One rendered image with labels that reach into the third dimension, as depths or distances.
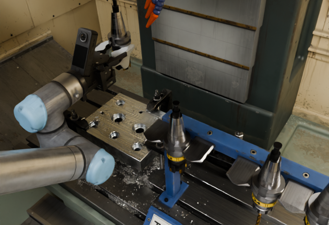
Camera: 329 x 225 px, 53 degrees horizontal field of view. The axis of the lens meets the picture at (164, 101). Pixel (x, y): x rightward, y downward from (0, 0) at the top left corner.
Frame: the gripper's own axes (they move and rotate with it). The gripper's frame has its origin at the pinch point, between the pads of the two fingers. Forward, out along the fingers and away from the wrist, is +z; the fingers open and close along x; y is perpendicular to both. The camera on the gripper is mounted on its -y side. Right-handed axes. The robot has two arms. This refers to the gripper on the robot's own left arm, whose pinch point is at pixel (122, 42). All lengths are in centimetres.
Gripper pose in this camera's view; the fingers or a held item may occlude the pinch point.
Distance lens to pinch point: 94.8
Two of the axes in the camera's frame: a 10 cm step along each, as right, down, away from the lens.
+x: 8.4, 3.2, -4.4
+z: 5.4, -5.5, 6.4
